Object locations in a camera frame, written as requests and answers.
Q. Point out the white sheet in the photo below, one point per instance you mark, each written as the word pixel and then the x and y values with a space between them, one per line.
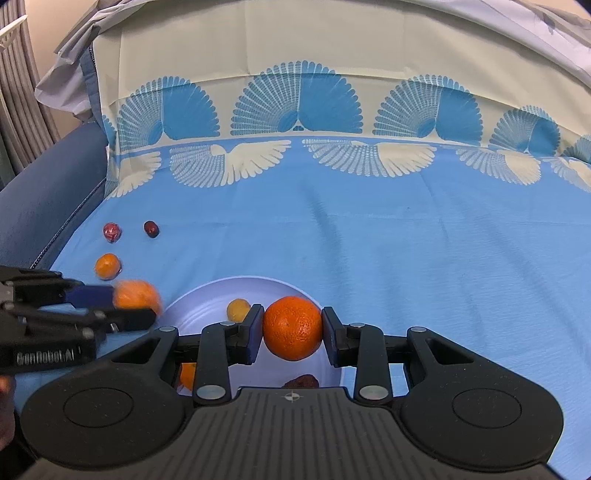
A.
pixel 531 27

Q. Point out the yellow-green jujube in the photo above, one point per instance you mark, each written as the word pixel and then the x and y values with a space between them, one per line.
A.
pixel 238 309

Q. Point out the large dark red jujube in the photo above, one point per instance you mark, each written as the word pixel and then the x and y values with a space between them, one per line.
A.
pixel 301 382

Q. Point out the small dark red jujube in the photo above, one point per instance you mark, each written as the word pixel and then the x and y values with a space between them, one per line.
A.
pixel 151 229

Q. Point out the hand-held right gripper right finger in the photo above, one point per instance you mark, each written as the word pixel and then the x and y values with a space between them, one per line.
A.
pixel 329 333

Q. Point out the grey curtain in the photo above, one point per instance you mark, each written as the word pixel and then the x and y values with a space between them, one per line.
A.
pixel 21 92

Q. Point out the blue bird-print blanket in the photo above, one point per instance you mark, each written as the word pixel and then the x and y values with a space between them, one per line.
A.
pixel 392 240

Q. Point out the lavender round plate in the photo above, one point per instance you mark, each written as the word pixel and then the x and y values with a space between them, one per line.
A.
pixel 207 304

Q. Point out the bare orange mandarin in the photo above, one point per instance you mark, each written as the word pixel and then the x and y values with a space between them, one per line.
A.
pixel 292 328

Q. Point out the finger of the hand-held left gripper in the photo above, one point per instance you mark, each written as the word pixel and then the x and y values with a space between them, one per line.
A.
pixel 129 319
pixel 92 295

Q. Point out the blue sofa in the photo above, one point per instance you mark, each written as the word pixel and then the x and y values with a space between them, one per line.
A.
pixel 41 194

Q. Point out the red plastic-wrapped fruit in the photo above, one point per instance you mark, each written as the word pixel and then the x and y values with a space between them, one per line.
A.
pixel 111 232

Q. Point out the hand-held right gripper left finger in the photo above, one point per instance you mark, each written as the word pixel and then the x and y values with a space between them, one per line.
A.
pixel 254 333

